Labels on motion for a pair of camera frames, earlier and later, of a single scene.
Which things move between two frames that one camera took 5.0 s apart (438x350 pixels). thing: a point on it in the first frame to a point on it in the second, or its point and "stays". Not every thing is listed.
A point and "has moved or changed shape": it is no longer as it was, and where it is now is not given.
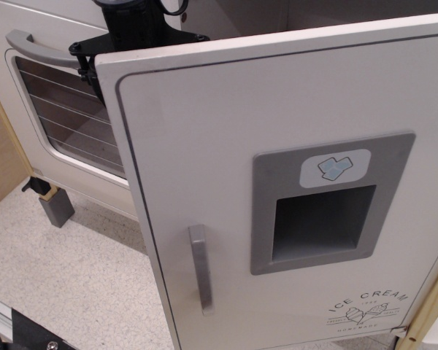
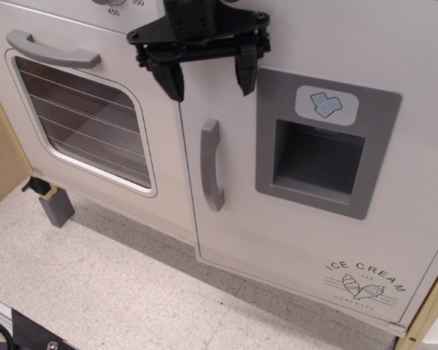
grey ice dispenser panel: (325, 204) to (321, 143)
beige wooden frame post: (430, 309) stays
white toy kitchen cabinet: (306, 144) stays
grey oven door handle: (22, 41) stays
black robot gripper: (133, 25) to (200, 30)
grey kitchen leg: (58, 208) stays
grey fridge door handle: (198, 241) to (209, 140)
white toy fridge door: (293, 189) has moved or changed shape
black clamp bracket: (38, 186) stays
